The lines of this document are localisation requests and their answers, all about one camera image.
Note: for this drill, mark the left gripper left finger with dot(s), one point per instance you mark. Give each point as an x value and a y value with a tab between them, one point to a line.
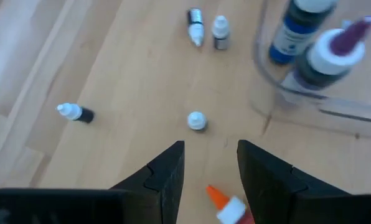
110	208

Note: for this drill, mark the small green dropper bottle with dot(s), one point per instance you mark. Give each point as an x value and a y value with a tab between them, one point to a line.
220	32

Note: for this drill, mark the large blue food coloring bottle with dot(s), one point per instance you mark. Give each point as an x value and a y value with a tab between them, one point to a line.
293	34

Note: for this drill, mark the small black dropper bottle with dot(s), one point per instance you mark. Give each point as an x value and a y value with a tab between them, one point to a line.
75	112

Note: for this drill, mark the small white-capped dropper bottle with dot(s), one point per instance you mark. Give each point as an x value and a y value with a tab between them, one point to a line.
197	120

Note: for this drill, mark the clear plastic tray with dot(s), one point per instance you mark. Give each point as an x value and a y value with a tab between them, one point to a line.
353	115

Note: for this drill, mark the small maroon label dropper bottle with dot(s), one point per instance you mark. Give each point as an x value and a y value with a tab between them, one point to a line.
195	26

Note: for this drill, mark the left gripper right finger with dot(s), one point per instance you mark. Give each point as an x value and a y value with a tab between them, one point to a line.
297	205

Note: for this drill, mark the large purple food coloring bottle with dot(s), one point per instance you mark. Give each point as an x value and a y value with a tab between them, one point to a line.
331	57

